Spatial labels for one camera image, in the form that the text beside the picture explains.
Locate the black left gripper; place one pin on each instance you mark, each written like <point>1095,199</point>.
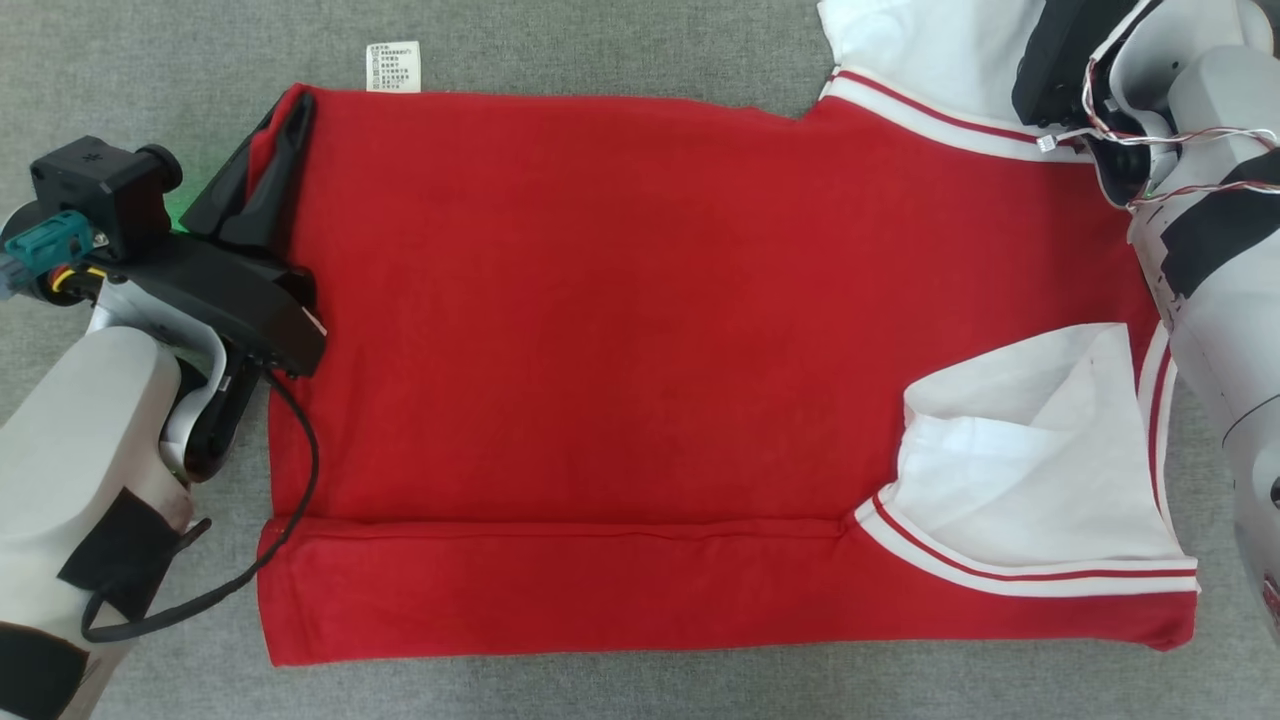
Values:
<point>230,300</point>

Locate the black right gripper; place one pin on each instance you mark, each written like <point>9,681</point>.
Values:
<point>1060,60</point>

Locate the red t-shirt white sleeves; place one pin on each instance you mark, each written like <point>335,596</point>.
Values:
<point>600,320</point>

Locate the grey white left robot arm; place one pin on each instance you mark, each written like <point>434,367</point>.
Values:
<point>70,450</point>

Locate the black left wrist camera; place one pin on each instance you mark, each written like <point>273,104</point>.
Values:
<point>100,185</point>

